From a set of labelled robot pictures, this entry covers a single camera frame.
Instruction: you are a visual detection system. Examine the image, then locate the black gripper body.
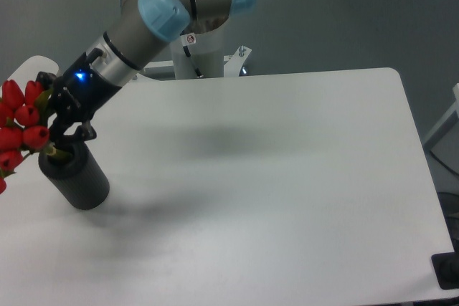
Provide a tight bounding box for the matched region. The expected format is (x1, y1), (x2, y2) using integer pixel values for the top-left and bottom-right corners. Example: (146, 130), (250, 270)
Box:
(49, 51), (121, 130)

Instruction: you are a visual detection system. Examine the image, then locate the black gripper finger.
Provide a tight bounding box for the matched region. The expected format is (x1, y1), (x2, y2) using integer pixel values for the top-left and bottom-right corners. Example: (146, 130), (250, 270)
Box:
(35, 71), (57, 91)
(48, 119), (97, 150)

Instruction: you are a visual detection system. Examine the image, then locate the red tulip bouquet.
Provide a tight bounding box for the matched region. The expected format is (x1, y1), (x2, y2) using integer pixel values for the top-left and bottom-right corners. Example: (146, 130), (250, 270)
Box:
(1, 80), (75, 192)

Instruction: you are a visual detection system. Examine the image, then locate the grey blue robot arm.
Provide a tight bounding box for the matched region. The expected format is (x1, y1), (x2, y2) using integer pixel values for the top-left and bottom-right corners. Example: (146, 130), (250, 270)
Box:
(37, 0), (256, 146)

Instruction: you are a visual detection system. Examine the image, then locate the dark grey ribbed vase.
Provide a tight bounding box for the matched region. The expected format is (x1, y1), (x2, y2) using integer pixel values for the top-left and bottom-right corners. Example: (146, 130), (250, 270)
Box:
(38, 143), (110, 210)

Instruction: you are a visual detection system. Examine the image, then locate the white chair seat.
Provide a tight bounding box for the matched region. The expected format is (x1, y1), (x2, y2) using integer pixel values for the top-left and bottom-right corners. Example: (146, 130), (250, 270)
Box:
(9, 55), (60, 82)

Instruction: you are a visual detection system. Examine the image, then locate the black device at table edge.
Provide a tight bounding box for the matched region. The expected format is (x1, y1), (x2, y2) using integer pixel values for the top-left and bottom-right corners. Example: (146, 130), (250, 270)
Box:
(431, 252), (458, 290)

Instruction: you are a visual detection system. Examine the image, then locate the black cable on pedestal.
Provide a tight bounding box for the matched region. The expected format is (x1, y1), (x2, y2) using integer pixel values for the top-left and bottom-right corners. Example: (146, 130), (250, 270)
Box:
(181, 44), (204, 80)

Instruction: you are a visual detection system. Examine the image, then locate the white frame at right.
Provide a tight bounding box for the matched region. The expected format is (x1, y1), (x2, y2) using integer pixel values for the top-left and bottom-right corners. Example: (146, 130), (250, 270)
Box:
(422, 84), (458, 151)

